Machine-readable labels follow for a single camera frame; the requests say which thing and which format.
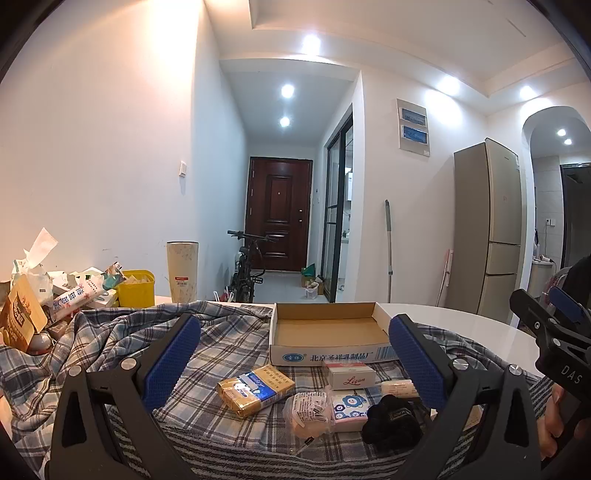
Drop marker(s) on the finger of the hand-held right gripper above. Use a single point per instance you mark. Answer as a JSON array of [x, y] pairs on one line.
[[565, 304], [526, 309]]

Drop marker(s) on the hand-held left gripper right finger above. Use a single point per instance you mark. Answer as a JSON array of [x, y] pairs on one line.
[[415, 364]]

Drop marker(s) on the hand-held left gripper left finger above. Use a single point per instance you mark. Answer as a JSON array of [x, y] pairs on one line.
[[173, 357]]

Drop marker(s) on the shallow cardboard box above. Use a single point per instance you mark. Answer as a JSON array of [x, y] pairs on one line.
[[323, 330]]

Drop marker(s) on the pink item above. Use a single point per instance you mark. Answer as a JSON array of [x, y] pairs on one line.
[[307, 415]]

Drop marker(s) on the person's right hand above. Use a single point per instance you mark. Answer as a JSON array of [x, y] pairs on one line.
[[555, 410]]

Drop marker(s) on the cream bandage roll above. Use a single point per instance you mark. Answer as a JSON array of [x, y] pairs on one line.
[[397, 388]]

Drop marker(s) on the white washing machine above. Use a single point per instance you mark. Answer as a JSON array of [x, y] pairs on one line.
[[540, 277]]

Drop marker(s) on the blue plaid cloth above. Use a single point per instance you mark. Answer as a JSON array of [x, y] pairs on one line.
[[231, 341]]

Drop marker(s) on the black knitted item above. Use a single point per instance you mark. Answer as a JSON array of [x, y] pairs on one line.
[[390, 422]]

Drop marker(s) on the white red cigarette pack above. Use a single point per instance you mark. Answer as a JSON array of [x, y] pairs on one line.
[[351, 379]]

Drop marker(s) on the yellow plastic container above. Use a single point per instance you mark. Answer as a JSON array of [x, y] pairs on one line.
[[136, 293]]

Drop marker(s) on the yellow cigarette pack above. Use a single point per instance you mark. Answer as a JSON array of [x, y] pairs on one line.
[[251, 392]]

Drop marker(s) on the cream speckled tumbler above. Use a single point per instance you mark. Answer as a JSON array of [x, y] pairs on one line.
[[182, 272]]

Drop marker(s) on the pink broom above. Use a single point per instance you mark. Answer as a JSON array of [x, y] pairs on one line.
[[447, 272]]

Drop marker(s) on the teal snack packet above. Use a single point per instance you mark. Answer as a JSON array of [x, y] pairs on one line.
[[114, 274]]

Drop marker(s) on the beige refrigerator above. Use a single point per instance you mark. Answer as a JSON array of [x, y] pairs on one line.
[[485, 207]]

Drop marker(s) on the black bicycle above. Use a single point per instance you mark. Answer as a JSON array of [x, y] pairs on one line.
[[244, 272]]

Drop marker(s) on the white pink striped packet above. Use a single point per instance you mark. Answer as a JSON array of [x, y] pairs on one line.
[[74, 300]]

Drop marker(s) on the bags and box on floor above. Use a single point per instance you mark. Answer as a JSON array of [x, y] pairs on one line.
[[311, 286]]

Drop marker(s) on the brown snack bag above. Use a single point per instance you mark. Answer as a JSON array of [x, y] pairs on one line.
[[21, 314]]

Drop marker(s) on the dark red entrance door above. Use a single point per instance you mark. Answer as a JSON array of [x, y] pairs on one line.
[[277, 207]]

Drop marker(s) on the black framed glass sliding door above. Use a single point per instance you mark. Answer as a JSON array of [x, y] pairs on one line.
[[333, 184]]

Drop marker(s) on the grey electrical panel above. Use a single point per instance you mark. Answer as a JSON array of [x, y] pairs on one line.
[[413, 134]]

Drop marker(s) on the white wall switch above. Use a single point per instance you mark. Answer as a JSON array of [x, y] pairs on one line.
[[183, 169]]

